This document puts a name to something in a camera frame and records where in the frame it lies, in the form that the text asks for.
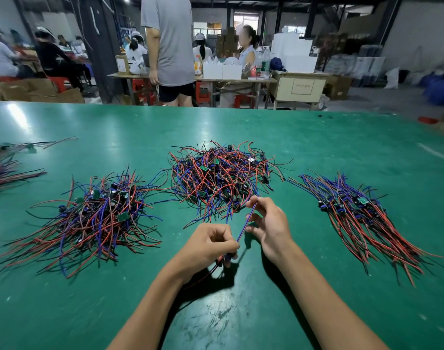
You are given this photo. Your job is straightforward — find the person's left hand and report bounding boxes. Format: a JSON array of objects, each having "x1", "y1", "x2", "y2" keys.
[{"x1": 164, "y1": 223, "x2": 241, "y2": 285}]

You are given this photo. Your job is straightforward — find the row of white containers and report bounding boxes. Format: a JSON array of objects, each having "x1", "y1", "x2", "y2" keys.
[{"x1": 202, "y1": 58, "x2": 243, "y2": 81}]

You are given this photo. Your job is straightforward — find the person's right hand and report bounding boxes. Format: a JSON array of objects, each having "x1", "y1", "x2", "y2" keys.
[{"x1": 244, "y1": 196, "x2": 294, "y2": 267}]

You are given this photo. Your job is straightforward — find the brown cardboard box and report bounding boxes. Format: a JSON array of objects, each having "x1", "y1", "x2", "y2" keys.
[{"x1": 324, "y1": 74, "x2": 353, "y2": 101}]

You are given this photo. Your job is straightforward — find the sorted wire bundle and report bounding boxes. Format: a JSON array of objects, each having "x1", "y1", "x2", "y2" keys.
[
  {"x1": 0, "y1": 155, "x2": 46, "y2": 195},
  {"x1": 0, "y1": 170, "x2": 170, "y2": 281}
]

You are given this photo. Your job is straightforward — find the person's left forearm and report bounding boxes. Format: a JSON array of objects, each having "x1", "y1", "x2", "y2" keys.
[{"x1": 107, "y1": 272, "x2": 190, "y2": 350}]

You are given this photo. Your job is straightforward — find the dark pillar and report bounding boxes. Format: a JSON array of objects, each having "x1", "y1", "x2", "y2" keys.
[{"x1": 69, "y1": 0, "x2": 126, "y2": 103}]

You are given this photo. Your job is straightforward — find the long wooden work table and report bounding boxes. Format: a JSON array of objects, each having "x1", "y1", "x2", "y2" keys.
[{"x1": 109, "y1": 71, "x2": 329, "y2": 110}]

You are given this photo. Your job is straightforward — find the pile of wires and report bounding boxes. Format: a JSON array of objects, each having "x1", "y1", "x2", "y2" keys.
[{"x1": 166, "y1": 140, "x2": 285, "y2": 229}]

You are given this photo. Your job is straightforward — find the row of cardboard boxes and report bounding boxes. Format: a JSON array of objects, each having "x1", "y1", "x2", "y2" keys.
[{"x1": 0, "y1": 78, "x2": 86, "y2": 104}]

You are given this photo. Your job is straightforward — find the person's right forearm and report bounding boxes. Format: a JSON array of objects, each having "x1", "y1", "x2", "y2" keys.
[{"x1": 272, "y1": 247, "x2": 389, "y2": 350}]

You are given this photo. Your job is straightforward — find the red plastic stool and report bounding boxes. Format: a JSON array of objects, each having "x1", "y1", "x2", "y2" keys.
[
  {"x1": 47, "y1": 76, "x2": 71, "y2": 94},
  {"x1": 232, "y1": 93, "x2": 257, "y2": 109},
  {"x1": 195, "y1": 81, "x2": 210, "y2": 106},
  {"x1": 131, "y1": 78, "x2": 156, "y2": 106}
]

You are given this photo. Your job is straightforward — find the cream cabinet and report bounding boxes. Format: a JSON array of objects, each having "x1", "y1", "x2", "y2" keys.
[{"x1": 268, "y1": 71, "x2": 329, "y2": 111}]

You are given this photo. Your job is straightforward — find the heap of blue bags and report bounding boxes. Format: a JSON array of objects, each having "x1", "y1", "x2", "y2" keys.
[{"x1": 419, "y1": 71, "x2": 444, "y2": 106}]

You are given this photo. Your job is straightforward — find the small bunch of set-aside wires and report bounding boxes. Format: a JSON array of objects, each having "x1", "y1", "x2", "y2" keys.
[{"x1": 288, "y1": 173, "x2": 443, "y2": 287}]

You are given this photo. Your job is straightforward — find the stack of white boxes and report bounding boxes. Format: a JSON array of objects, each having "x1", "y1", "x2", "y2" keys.
[{"x1": 270, "y1": 33, "x2": 319, "y2": 75}]

